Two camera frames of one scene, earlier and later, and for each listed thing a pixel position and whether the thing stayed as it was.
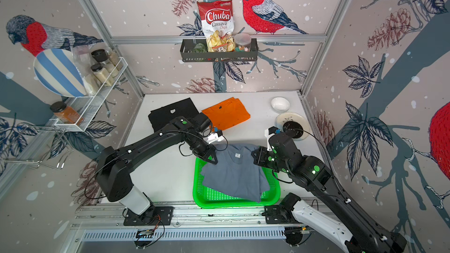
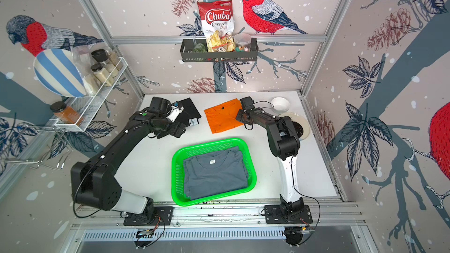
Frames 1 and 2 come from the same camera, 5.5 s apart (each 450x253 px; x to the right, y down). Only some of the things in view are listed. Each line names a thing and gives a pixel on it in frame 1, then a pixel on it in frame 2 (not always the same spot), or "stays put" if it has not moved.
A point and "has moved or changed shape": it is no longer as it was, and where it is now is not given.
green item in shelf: (200, 48) stays put
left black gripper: (208, 153) → (174, 129)
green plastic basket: (208, 198) → (178, 195)
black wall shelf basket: (187, 55) stays put
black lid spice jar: (101, 55) stays put
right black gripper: (259, 160) → (237, 117)
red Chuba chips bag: (218, 22) stays put
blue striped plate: (60, 71) stays put
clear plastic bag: (82, 55) stays put
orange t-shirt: (227, 113) stays put
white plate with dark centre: (294, 125) stays put
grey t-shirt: (236, 172) has moved or changed shape
